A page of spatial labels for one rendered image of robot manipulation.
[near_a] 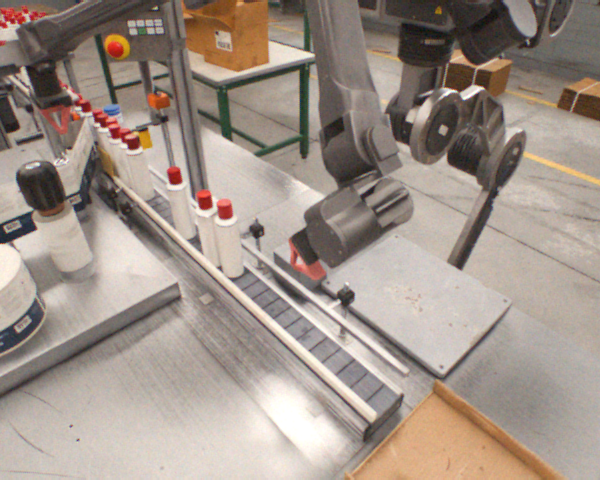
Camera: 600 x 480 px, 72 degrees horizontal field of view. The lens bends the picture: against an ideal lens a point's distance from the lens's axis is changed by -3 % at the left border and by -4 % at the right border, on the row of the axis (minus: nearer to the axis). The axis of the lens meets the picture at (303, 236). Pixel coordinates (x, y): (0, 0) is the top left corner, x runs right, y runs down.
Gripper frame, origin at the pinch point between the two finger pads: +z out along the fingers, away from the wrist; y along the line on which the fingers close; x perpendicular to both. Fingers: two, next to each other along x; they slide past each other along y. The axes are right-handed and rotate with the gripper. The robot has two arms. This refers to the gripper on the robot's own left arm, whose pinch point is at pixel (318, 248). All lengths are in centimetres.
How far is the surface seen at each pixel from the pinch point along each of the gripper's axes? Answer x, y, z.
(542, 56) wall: -52, -541, 184
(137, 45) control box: -66, -9, 34
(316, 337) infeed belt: 15.4, -4.0, 25.5
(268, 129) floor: -112, -179, 247
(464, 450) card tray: 44.6, -8.2, 7.7
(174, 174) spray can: -34, -2, 40
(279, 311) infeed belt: 7.0, -3.0, 32.3
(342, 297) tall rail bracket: 10.8, -10.2, 18.2
